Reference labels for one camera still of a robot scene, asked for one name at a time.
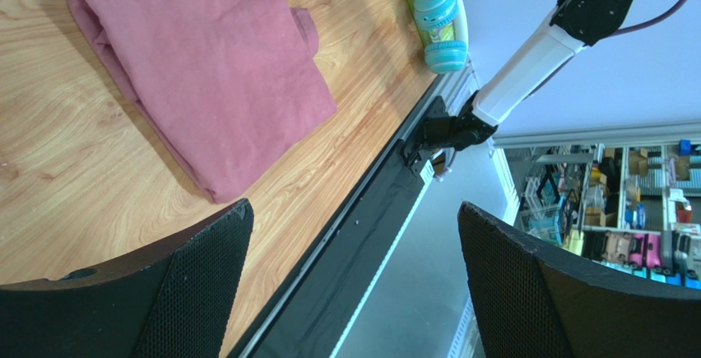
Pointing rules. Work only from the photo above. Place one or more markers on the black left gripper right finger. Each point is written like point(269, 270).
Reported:
point(532, 299)

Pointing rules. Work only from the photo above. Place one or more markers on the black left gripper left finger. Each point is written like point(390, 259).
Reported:
point(171, 298)

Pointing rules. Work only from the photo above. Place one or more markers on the dusty red t-shirt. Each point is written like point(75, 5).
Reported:
point(228, 85)

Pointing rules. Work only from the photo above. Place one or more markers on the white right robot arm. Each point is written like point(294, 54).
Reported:
point(567, 30)

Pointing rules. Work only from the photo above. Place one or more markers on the row of coloured suitcases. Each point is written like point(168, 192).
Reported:
point(634, 253)

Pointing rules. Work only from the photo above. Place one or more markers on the white storage shelving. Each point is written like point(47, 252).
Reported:
point(567, 191)

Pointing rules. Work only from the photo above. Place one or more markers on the teal headphones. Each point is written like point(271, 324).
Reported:
point(451, 55)

